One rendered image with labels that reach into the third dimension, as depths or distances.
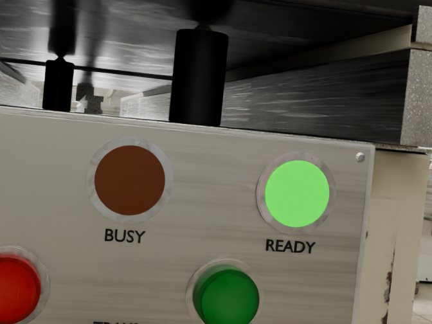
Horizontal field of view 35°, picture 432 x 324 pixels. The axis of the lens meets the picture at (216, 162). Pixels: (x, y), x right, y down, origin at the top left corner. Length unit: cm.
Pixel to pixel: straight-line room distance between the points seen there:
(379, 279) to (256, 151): 11
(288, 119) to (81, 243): 25
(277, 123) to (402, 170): 18
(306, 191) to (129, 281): 9
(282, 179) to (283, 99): 22
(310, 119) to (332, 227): 15
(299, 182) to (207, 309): 7
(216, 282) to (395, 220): 12
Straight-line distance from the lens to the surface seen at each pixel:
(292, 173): 33
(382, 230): 39
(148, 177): 32
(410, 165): 39
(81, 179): 32
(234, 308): 33
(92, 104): 92
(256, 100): 62
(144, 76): 102
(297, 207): 33
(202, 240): 33
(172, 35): 49
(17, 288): 32
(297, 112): 51
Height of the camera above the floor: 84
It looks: 3 degrees down
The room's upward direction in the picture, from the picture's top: 6 degrees clockwise
